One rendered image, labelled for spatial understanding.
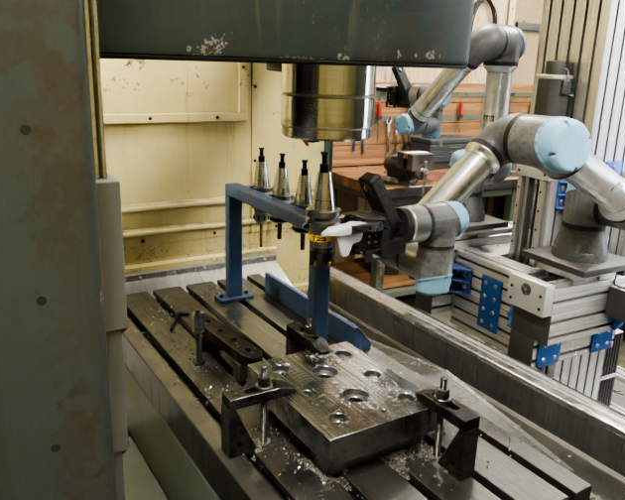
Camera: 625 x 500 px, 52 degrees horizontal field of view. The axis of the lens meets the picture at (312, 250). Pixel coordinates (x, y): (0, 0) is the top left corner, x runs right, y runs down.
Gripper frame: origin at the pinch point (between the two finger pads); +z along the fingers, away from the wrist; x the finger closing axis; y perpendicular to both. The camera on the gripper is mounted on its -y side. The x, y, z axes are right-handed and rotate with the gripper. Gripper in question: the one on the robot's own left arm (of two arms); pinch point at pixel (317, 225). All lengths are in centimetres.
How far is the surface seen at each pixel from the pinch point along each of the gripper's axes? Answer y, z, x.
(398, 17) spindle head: -35.2, -4.9, -12.6
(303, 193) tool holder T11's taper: 1.3, -16.3, 31.1
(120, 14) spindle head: -33, 37, -12
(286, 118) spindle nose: -19.0, 6.8, 0.4
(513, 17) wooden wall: -65, -327, 244
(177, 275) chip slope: 41, -11, 100
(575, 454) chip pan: 59, -64, -18
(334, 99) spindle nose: -22.5, 2.4, -7.1
